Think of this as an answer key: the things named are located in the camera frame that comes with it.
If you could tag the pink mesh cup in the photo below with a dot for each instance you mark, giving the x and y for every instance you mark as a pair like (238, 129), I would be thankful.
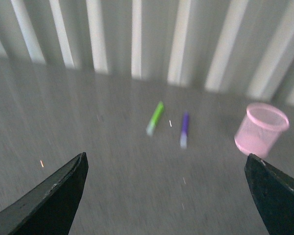
(261, 127)

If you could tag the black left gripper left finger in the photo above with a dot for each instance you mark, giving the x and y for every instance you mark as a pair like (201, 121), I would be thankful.
(49, 208)

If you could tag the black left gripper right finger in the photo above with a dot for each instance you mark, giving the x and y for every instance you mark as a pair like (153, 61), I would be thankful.
(273, 194)

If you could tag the purple highlighter pen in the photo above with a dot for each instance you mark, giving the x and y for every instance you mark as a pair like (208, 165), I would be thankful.
(184, 131)

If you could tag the green highlighter pen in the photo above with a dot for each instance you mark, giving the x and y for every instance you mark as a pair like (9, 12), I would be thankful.
(155, 119)

